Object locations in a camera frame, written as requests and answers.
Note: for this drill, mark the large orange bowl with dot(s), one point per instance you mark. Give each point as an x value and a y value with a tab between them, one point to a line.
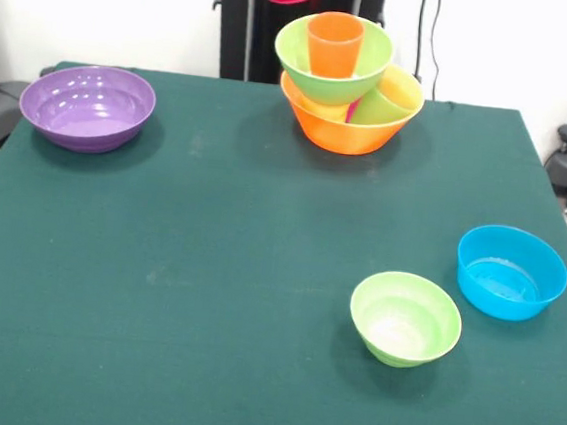
351	138

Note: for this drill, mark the yellow cup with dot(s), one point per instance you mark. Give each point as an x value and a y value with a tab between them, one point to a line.
323	110

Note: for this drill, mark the purple cup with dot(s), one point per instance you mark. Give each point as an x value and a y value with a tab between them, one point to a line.
352	112

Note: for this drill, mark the green cup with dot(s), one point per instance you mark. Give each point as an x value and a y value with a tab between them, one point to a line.
379	108

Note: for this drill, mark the red-orange cup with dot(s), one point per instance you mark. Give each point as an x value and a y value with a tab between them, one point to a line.
333	46

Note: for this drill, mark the large green bowl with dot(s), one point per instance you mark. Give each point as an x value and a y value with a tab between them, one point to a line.
374	55

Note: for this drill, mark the purple bowl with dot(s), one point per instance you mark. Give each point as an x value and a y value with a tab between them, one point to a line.
87	113

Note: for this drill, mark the small green bowl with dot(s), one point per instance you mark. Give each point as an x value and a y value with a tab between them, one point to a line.
403	324

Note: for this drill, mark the dark green table cloth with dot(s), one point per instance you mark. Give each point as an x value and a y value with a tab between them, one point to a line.
151	335

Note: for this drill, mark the blue bowl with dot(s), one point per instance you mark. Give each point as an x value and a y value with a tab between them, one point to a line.
508	274

